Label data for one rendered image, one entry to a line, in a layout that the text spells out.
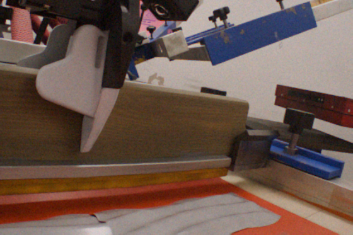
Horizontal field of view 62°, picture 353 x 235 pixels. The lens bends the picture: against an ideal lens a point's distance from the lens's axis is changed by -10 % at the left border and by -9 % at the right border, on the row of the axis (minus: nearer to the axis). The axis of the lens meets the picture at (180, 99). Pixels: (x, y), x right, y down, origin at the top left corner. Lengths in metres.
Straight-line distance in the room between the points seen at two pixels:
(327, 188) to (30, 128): 0.32
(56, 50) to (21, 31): 0.47
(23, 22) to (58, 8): 0.56
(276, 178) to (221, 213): 0.14
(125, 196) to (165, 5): 0.18
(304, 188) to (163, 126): 0.20
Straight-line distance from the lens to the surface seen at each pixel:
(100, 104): 0.23
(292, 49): 2.46
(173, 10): 0.29
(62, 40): 0.28
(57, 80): 0.22
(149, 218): 0.27
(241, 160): 0.39
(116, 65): 0.23
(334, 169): 0.42
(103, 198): 0.30
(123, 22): 0.22
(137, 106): 0.28
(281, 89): 1.36
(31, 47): 0.53
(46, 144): 0.25
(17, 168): 0.24
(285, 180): 0.43
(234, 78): 2.72
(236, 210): 0.32
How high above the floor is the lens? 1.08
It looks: 5 degrees down
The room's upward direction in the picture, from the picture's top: 12 degrees clockwise
